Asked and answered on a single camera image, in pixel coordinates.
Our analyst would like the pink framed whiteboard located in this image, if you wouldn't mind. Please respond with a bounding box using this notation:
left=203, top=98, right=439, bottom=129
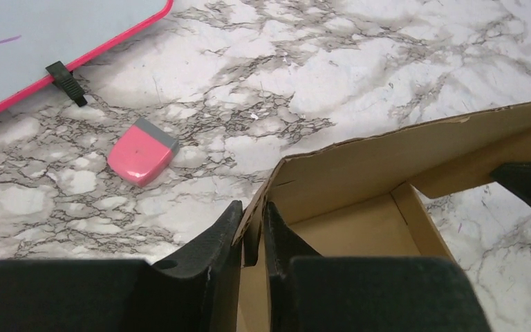
left=0, top=1, right=174, bottom=112

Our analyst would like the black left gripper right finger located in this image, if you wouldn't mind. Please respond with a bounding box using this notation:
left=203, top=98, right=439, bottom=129
left=263, top=203, right=491, bottom=331

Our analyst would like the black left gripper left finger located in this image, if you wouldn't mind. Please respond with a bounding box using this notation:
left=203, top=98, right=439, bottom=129
left=0, top=201, right=243, bottom=331

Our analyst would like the brown cardboard box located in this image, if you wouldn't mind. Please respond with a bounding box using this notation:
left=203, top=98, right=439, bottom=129
left=235, top=102, right=531, bottom=331

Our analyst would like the pink and grey eraser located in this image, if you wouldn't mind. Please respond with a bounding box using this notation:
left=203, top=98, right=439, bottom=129
left=107, top=118, right=180, bottom=187

